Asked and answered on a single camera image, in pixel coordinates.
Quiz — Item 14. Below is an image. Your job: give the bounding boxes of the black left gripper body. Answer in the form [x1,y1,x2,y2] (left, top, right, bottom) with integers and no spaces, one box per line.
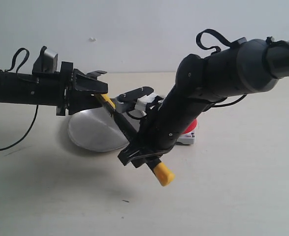
[56,61,101,116]

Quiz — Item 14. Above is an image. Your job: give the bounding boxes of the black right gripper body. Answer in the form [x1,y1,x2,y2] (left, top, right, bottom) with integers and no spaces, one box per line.
[135,88,208,154]

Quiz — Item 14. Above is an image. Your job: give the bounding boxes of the black and yellow claw hammer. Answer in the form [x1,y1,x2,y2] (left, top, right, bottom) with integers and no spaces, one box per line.
[94,94,175,186]

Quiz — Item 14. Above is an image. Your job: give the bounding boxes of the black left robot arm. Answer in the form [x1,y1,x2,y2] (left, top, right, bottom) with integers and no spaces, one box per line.
[0,61,108,116]

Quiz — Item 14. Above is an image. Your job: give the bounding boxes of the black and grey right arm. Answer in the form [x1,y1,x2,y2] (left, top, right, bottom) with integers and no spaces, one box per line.
[118,38,289,166]

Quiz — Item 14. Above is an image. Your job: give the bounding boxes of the red dome push button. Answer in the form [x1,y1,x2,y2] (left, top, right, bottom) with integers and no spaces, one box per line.
[177,119,198,145]

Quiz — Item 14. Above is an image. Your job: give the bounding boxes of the round stainless steel plate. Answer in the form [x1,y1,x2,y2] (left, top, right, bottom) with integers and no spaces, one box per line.
[67,107,128,152]

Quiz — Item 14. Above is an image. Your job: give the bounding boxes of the small white wall hook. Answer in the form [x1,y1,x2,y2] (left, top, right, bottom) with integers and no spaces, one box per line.
[89,37,96,42]

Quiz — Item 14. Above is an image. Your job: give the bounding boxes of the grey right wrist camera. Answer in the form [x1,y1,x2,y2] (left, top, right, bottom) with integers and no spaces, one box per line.
[112,86,164,113]

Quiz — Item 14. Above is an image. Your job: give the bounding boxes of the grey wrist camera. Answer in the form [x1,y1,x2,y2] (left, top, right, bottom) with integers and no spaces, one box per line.
[112,86,164,113]
[32,46,58,74]

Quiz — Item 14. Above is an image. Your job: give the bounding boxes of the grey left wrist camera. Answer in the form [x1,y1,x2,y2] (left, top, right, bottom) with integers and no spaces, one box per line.
[32,46,58,74]

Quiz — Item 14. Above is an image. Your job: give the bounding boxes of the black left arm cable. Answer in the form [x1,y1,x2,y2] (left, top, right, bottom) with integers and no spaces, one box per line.
[0,48,39,151]

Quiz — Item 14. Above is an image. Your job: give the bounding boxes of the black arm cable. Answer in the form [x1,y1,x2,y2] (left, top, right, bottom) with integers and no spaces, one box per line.
[0,48,39,151]
[195,29,248,109]

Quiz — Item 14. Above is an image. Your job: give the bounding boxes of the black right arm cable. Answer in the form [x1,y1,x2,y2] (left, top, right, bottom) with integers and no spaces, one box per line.
[195,29,248,109]

